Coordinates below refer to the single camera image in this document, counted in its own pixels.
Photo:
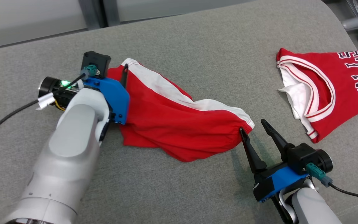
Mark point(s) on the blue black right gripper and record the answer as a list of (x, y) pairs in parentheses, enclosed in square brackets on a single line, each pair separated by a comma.
[(278, 180)]

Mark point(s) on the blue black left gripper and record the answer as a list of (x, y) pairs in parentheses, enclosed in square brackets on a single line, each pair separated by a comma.
[(117, 96)]

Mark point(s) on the red shorts with white stripe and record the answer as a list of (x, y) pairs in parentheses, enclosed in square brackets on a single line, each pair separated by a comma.
[(172, 121)]

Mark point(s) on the red white basketball jersey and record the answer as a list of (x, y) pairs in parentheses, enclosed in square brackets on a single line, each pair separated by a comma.
[(340, 84)]

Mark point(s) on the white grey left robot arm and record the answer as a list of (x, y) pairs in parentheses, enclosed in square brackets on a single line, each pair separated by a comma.
[(64, 161)]

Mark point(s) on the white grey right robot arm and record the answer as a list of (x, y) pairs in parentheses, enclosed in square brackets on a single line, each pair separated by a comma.
[(312, 208)]

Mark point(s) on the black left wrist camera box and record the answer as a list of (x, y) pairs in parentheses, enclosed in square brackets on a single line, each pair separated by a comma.
[(99, 59)]

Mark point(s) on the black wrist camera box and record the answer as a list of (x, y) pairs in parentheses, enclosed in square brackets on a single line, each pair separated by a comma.
[(300, 157), (99, 59)]

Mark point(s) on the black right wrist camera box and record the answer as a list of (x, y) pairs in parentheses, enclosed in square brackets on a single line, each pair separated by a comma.
[(300, 157)]

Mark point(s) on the grey partition post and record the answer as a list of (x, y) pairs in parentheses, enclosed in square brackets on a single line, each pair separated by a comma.
[(93, 14)]

